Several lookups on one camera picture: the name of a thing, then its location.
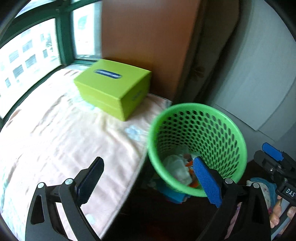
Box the pink patterned bed blanket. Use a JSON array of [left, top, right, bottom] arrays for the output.
[[1, 67, 171, 240]]

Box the person's right hand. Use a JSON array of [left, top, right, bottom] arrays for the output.
[[269, 195, 296, 232]]

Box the green window frame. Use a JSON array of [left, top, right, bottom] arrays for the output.
[[1, 1, 103, 125]]

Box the lime green cardboard box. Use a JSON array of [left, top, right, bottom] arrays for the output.
[[74, 59, 152, 121]]

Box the brown wooden headboard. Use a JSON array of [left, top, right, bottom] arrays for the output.
[[102, 1, 207, 100]]

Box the green mesh waste basket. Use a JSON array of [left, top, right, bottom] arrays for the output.
[[147, 103, 247, 197]]

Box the trash pile in basket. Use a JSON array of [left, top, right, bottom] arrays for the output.
[[163, 152, 201, 188]]

